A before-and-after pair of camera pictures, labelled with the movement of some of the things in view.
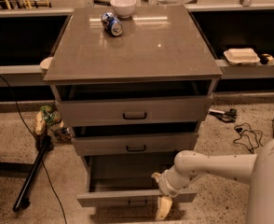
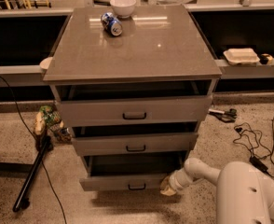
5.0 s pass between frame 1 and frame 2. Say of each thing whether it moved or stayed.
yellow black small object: stayed
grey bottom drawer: moved
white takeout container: stayed
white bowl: stayed
